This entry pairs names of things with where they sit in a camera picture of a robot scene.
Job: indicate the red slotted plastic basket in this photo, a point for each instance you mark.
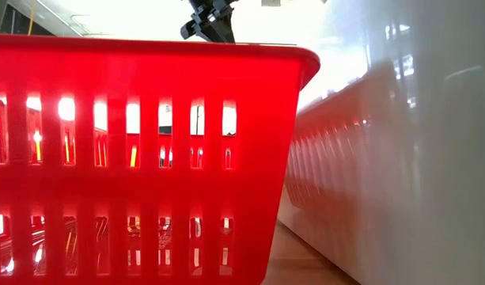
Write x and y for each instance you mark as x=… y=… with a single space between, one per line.
x=246 y=158

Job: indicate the white glossy panel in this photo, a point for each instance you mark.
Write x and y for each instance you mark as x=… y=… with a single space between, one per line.
x=404 y=178

